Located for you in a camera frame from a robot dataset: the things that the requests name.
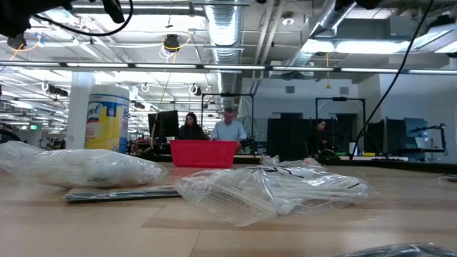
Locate black comb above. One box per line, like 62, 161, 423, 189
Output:
62, 185, 182, 204
331, 243, 457, 257

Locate cotton swabs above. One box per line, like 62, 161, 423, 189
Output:
174, 164, 372, 228

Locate red toothbrush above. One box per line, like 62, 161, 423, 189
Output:
281, 156, 324, 168

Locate white building column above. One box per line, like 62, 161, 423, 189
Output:
65, 71, 96, 150

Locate Lysol wipes canister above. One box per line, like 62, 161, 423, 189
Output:
84, 84, 131, 154

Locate black computer monitor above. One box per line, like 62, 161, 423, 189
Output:
148, 109, 180, 144

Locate overhead light bar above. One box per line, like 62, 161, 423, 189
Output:
0, 60, 457, 75

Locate person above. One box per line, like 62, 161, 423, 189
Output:
177, 112, 210, 141
209, 106, 248, 153
305, 119, 329, 160

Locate cotton pads in clear bag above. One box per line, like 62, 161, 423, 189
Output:
6, 148, 169, 189

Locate red plastic basket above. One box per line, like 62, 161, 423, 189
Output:
169, 139, 239, 169

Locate black partition screen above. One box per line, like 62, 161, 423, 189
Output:
266, 117, 358, 161

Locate ceiling light fixture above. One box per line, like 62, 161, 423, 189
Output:
301, 37, 457, 55

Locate grey screen panel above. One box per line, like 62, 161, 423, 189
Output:
404, 117, 429, 151

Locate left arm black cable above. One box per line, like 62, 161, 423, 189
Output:
31, 0, 135, 38

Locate black ceiling cable reel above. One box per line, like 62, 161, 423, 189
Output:
6, 35, 28, 50
162, 34, 181, 54

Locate ribbed silver ventilation duct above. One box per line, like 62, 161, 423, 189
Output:
203, 0, 248, 119

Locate slanted silver ventilation duct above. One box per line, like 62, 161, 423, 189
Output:
281, 0, 361, 81

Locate yellow hanging cord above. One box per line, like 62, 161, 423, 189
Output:
323, 53, 332, 90

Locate black aluminium table frame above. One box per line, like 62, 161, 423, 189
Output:
130, 153, 457, 176

